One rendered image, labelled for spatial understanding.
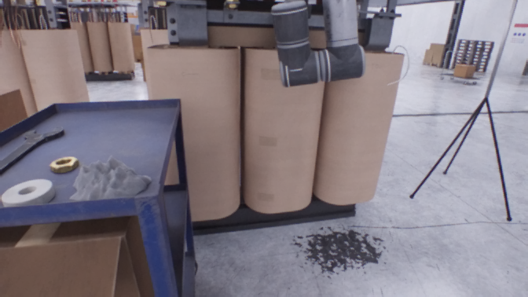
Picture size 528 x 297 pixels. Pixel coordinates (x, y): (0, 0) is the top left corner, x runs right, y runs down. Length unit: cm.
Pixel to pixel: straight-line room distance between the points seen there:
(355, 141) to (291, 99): 44
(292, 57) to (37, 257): 76
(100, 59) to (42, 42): 388
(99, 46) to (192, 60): 587
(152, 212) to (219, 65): 81
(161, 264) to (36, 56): 284
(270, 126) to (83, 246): 93
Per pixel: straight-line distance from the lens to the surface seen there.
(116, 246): 52
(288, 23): 82
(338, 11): 87
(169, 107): 103
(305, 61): 86
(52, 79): 320
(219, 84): 117
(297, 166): 138
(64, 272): 54
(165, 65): 117
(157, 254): 52
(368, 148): 153
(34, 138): 86
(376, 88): 143
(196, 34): 118
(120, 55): 683
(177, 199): 113
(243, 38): 128
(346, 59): 88
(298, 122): 128
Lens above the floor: 115
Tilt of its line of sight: 21 degrees down
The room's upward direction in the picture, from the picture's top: 2 degrees clockwise
